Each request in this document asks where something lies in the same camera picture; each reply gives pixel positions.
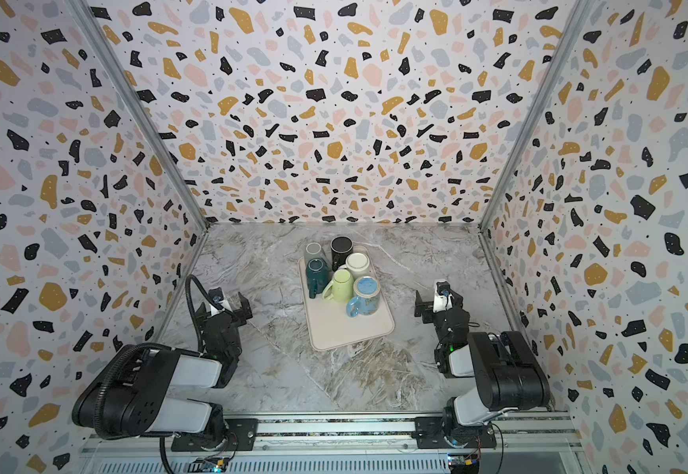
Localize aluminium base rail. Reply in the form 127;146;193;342
78;410;591;473

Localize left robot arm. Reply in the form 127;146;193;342
71;292;253;451

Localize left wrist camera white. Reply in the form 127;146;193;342
207;288;231;315

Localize right corner aluminium profile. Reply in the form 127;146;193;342
478;0;594;233

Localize corner aluminium profile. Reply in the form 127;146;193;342
478;0;594;233
67;1;209;233

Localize black mug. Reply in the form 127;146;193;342
330;236;354;271

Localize white mug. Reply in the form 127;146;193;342
343;252;371;280

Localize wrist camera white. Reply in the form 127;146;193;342
433;280;454;313
207;288;231;315

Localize left corner aluminium profile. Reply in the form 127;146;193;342
67;1;209;233

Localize blue butterfly mug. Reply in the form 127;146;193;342
346;276;381;317

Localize light green mug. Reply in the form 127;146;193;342
322;267;354;303

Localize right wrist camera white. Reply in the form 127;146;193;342
433;280;454;313

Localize beige rectangular tray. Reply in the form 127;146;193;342
298;244;395;352

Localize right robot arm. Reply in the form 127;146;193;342
412;282;550;450

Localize grey mug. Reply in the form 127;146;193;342
303;242;327;265

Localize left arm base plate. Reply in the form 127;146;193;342
171;418;259;454

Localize dark teal mug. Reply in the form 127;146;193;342
305;257;331;299

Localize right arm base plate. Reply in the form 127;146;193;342
411;416;497;450

